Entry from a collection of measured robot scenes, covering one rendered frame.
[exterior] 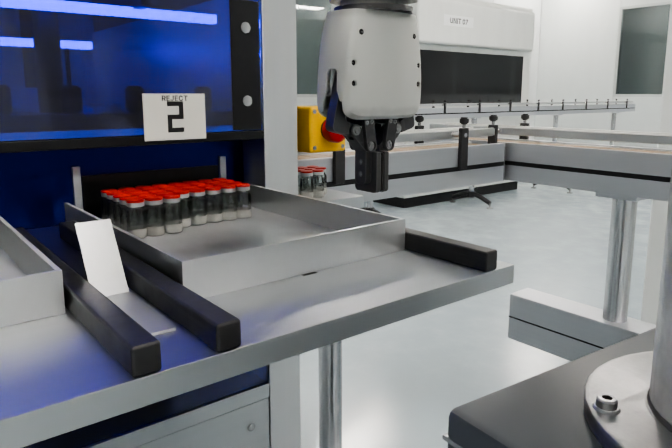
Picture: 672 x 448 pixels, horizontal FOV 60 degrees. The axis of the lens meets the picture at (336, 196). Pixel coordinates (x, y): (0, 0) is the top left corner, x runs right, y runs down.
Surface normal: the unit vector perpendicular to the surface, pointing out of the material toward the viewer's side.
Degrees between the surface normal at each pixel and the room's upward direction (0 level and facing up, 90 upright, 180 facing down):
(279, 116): 90
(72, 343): 0
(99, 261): 55
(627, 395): 0
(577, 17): 90
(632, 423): 0
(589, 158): 90
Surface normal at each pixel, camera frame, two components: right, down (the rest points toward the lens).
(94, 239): 0.51, -0.45
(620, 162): -0.78, 0.11
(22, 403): 0.00, -0.99
